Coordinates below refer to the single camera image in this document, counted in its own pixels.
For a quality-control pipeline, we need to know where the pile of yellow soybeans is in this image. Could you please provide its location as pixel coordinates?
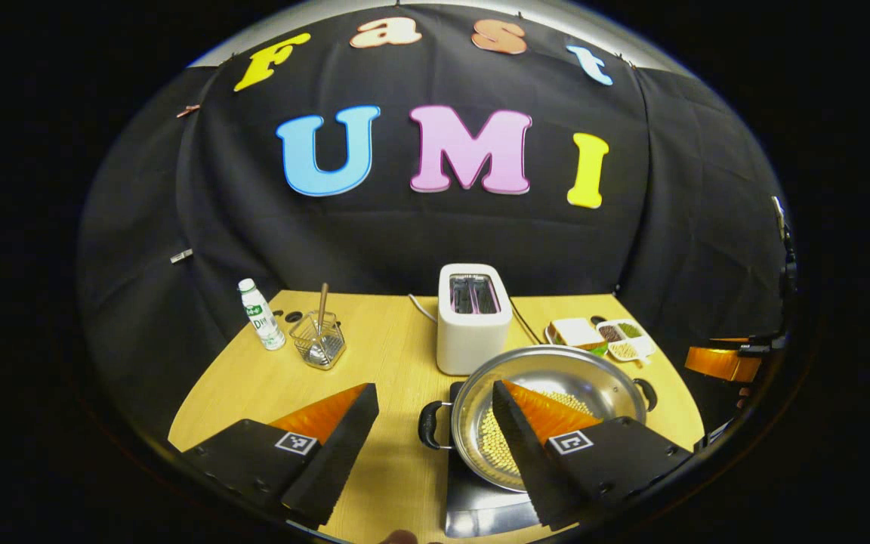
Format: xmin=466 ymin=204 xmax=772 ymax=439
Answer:
xmin=479 ymin=389 xmax=594 ymax=477

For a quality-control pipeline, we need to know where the black induction cooktop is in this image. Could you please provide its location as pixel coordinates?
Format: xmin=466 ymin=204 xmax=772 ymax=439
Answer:
xmin=444 ymin=382 xmax=543 ymax=539

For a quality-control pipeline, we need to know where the white divided bean dish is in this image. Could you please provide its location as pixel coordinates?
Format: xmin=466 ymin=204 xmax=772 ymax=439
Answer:
xmin=595 ymin=317 xmax=656 ymax=365

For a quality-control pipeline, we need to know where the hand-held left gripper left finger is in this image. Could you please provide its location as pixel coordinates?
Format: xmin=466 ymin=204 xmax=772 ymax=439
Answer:
xmin=182 ymin=383 xmax=380 ymax=530

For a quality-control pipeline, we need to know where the black power cable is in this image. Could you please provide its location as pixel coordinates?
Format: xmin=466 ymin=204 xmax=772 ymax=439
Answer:
xmin=511 ymin=298 xmax=545 ymax=345

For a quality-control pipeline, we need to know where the wooden handled utensil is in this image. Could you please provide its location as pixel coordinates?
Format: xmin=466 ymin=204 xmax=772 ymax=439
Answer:
xmin=316 ymin=283 xmax=330 ymax=360

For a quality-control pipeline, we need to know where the wire mesh basket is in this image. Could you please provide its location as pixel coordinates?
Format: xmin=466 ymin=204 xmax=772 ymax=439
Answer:
xmin=289 ymin=310 xmax=347 ymax=371

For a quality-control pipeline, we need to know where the stainless steel pot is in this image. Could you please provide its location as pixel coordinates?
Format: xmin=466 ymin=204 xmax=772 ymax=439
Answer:
xmin=418 ymin=345 xmax=659 ymax=493

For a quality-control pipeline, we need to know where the sandwich with lettuce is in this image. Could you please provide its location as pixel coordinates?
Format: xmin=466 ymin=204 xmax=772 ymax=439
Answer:
xmin=545 ymin=317 xmax=608 ymax=357

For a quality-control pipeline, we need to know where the white toaster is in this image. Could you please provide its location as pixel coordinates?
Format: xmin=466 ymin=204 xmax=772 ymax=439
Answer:
xmin=437 ymin=263 xmax=513 ymax=376

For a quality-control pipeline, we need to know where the white power cable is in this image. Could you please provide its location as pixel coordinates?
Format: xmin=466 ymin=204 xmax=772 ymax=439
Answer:
xmin=409 ymin=293 xmax=440 ymax=324

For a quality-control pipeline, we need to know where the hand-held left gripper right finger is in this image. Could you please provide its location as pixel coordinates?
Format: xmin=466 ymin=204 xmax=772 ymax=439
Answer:
xmin=492 ymin=380 xmax=693 ymax=530

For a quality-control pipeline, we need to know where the white bottle green label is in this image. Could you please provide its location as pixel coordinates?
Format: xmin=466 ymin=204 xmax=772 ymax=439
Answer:
xmin=237 ymin=278 xmax=286 ymax=351

